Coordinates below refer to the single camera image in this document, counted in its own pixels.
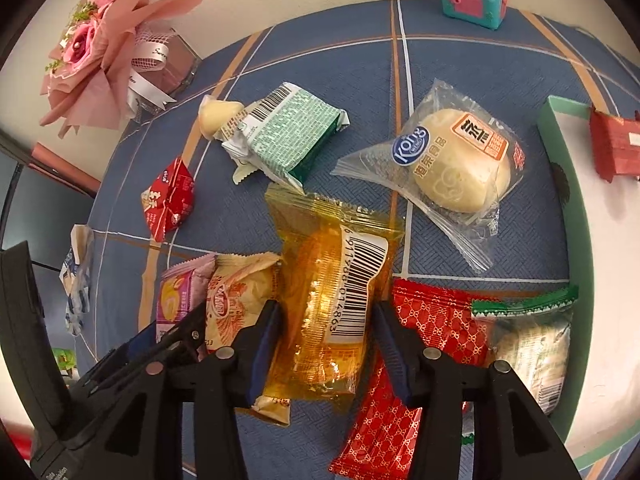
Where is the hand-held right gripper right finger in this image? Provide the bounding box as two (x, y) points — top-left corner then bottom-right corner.
(372, 300), (583, 480)

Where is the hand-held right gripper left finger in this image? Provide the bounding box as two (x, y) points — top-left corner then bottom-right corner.
(102, 300), (283, 480)

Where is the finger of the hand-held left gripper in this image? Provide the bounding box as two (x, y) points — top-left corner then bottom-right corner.
(95, 332), (171, 376)
(150, 301), (210, 363)

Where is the pink snack packet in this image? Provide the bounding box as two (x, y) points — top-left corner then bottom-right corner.
(156, 254), (218, 346)

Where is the red patterned snack packet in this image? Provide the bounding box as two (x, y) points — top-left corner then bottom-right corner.
(330, 277), (491, 480)

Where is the cream snack packet red print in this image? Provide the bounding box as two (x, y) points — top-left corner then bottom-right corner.
(202, 252), (292, 427)

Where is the yellow transparent snack packet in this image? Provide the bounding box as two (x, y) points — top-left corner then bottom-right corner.
(265, 182), (406, 413)

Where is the small red snack packet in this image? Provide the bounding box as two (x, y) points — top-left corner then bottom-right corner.
(141, 157), (196, 243)

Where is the green cardboard box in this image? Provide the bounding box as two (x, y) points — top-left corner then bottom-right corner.
(537, 95), (640, 467)

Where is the small green packet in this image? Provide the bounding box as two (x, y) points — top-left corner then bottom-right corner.
(51, 347), (77, 382)

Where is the blue and white packet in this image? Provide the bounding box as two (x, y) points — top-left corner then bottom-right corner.
(59, 225), (96, 337)

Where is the clear packet green red edge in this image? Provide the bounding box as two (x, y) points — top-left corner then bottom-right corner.
(472, 285), (579, 416)

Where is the clear bun packet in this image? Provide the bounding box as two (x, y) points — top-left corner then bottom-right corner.
(332, 78), (528, 273)

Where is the pale yellow cake packet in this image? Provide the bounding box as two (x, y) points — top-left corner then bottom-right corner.
(198, 95), (251, 143)

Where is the green and white snack packet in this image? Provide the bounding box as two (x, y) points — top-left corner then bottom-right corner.
(220, 81), (351, 193)

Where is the pink glass box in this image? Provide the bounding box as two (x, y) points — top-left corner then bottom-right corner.
(131, 27), (203, 116)

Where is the blue plaid bedsheet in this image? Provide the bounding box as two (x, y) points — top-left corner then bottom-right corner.
(65, 0), (640, 480)

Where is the pink flower bouquet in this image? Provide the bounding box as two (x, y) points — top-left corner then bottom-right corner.
(39, 0), (206, 139)

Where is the red pleated snack packet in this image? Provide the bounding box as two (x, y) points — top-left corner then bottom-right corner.
(589, 105), (640, 183)

